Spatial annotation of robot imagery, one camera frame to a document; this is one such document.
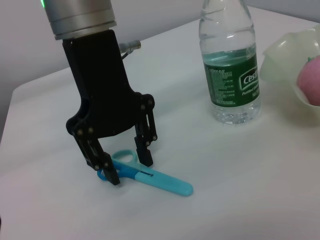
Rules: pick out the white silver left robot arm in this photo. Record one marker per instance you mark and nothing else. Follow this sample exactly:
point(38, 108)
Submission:
point(80, 17)

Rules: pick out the green label water bottle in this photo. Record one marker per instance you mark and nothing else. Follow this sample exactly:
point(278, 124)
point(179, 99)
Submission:
point(230, 75)

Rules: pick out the pink peach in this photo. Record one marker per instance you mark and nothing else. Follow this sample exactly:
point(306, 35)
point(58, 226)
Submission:
point(310, 82)

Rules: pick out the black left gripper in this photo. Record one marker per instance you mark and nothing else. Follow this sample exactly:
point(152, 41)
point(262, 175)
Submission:
point(105, 100)

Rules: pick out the blue scissors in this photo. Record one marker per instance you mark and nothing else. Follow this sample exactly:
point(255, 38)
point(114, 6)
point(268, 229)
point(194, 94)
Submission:
point(162, 181)

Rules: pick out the pale green glass fruit plate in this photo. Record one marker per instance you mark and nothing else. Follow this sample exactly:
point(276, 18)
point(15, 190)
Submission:
point(280, 70)

